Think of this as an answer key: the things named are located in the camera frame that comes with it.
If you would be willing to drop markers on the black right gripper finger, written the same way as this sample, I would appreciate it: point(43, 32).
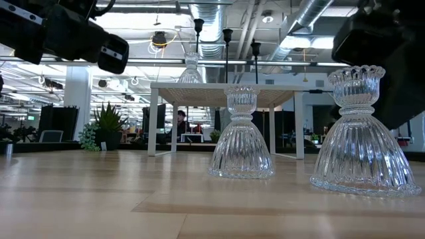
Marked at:
point(408, 93)

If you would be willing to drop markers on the grey office chair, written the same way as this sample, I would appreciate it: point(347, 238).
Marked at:
point(50, 136)

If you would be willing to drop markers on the tall black candlestick holder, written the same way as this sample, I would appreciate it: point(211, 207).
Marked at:
point(198, 24)

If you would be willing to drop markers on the medium black candlestick holder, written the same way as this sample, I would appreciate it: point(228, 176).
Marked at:
point(227, 34)

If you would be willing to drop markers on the small green potted plant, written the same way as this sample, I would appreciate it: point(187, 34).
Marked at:
point(214, 135)

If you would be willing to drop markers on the long overhead light bar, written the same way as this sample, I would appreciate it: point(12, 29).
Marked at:
point(152, 61)

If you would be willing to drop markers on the person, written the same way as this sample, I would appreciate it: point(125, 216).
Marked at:
point(182, 115)

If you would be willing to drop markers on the black partition panel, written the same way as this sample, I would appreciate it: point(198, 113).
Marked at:
point(58, 119)

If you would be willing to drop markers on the black aluminium table frame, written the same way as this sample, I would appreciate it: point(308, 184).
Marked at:
point(133, 147)

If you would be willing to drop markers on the small white rack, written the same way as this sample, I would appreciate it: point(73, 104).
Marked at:
point(192, 136)

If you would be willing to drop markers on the silver metal cylinder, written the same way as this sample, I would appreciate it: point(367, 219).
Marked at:
point(8, 149)

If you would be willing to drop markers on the spiky green potted plant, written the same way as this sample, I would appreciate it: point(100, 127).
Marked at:
point(109, 139)

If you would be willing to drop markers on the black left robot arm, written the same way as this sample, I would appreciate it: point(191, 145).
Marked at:
point(1, 84)

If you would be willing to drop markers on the black computer monitor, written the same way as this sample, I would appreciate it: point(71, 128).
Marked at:
point(162, 116)

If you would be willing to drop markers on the ribbed clear glass candle holder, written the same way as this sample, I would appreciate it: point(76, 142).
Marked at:
point(191, 74)
point(360, 159)
point(241, 146)

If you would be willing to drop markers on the silver ventilation duct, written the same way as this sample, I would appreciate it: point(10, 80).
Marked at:
point(212, 20)
point(305, 16)

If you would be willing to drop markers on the black hanging camera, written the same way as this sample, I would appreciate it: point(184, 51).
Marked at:
point(159, 39)

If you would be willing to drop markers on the pale trailing plant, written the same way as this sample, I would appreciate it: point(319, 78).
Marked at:
point(88, 137)

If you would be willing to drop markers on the short black candlestick holder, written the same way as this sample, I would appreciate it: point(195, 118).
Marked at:
point(255, 48)

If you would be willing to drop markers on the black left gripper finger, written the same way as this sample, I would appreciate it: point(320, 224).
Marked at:
point(88, 40)
point(59, 33)

